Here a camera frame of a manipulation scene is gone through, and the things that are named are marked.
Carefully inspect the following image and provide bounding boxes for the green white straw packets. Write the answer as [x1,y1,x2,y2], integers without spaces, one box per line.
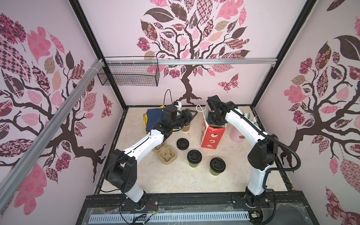
[244,113,257,124]

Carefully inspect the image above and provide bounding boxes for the black cup lid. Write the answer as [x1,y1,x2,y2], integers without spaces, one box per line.
[187,150,202,161]
[210,157,226,171]

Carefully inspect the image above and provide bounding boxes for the aluminium frame bar back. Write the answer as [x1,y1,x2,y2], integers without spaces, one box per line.
[106,58,277,66]

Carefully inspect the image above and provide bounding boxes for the aluminium frame bar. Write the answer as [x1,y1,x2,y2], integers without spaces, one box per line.
[106,58,277,66]
[1,59,105,210]

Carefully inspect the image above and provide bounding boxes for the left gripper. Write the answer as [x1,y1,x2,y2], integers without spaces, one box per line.
[171,108,198,128]

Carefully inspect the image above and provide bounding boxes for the pulp cup carrier tray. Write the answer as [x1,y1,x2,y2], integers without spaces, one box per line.
[152,142,177,165]

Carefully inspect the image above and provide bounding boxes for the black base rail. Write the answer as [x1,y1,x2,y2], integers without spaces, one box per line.
[76,191,318,225]

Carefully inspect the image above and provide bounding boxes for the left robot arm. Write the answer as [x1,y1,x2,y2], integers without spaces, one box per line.
[104,102,198,210]

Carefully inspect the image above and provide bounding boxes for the green paper coffee cup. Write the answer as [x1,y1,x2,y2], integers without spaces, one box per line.
[188,160,201,168]

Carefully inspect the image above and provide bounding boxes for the stack of black lids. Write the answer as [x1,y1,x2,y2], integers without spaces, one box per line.
[176,138,189,151]

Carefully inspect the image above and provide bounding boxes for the stack of paper cups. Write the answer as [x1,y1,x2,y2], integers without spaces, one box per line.
[181,124,191,132]

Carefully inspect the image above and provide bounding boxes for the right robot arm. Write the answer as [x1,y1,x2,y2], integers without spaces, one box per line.
[207,95,301,208]

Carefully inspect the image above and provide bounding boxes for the aluminium frame bar left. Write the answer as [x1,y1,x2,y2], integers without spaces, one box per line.
[1,59,105,210]

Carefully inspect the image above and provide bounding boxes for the pink cylinder holder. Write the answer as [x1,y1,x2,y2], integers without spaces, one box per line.
[230,127,246,143]

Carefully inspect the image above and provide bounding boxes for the black wire basket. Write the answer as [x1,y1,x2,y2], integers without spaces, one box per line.
[97,56,160,87]

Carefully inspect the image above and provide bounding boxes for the red white paper bag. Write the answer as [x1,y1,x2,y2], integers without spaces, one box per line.
[196,104,226,150]

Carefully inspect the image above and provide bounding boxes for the yellow napkins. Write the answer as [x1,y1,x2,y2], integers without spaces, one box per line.
[143,105,165,133]

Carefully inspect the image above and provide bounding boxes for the white cable duct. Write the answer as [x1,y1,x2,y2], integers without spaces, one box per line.
[88,211,250,225]

